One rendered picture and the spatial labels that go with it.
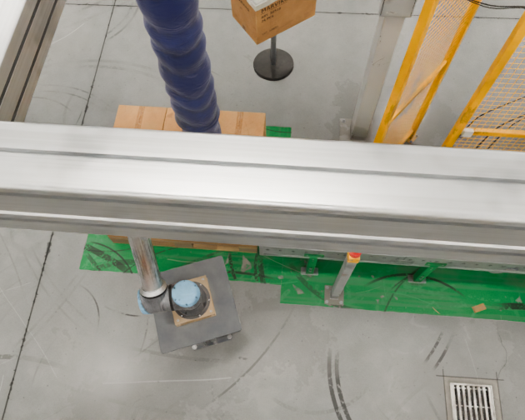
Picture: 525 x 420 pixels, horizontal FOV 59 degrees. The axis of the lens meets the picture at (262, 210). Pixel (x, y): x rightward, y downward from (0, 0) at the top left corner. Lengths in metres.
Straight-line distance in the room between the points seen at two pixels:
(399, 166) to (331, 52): 4.51
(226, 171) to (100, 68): 4.67
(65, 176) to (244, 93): 4.15
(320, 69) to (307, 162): 4.35
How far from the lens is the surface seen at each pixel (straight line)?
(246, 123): 3.74
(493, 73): 2.94
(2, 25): 0.92
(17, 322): 4.17
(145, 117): 3.90
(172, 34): 1.96
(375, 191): 0.46
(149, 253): 2.50
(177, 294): 2.66
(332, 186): 0.45
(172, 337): 2.96
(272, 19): 4.07
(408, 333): 3.80
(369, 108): 3.97
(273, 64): 4.78
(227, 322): 2.92
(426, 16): 2.55
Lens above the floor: 3.61
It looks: 66 degrees down
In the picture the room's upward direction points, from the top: 3 degrees counter-clockwise
